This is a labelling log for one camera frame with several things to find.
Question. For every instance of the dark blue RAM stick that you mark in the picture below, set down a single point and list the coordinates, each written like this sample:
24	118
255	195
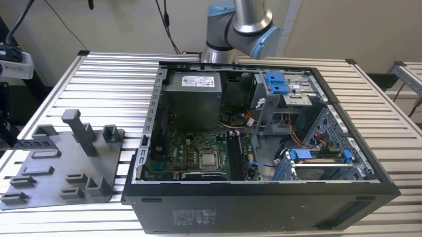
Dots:
37	145

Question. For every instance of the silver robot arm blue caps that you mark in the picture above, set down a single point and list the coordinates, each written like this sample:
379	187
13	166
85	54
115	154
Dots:
251	14

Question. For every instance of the black RAM slot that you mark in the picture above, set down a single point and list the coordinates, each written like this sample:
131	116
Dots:
247	158
242	158

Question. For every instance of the black table corner cap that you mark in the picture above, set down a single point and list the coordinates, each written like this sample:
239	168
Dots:
351	61
83	52

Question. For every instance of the grey parts rack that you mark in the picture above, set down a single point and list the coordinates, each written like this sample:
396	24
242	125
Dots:
63	168

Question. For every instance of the black hanging rod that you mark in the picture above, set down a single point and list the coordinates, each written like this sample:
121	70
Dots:
89	4

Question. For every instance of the grey power supply box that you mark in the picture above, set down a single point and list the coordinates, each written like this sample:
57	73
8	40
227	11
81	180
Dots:
192	111

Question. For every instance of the green motherboard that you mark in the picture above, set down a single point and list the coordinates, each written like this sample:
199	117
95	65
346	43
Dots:
184	148

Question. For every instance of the CPU socket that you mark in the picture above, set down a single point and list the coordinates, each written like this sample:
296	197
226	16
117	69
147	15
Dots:
208	149

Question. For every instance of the silver CPU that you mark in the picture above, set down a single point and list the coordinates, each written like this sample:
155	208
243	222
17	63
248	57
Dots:
208	161

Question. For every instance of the black graphics card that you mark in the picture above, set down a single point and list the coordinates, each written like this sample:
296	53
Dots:
202	175

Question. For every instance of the white power connector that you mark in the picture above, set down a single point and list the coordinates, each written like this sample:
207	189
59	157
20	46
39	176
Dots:
251	157

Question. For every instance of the blue drive latch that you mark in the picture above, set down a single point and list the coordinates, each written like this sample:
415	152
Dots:
275	81

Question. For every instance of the black open PC case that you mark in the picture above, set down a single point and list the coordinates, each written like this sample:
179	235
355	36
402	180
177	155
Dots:
230	209

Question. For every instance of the grey metal drive cage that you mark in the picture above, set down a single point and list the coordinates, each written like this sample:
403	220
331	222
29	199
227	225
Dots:
298	100

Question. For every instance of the hard disk in blue carrier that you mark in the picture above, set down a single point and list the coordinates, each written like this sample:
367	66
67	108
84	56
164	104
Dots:
300	156

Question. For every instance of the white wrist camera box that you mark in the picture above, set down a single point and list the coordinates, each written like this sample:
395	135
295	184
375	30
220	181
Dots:
17	67

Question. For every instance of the aluminium frame table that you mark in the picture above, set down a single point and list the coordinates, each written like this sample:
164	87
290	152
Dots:
406	72

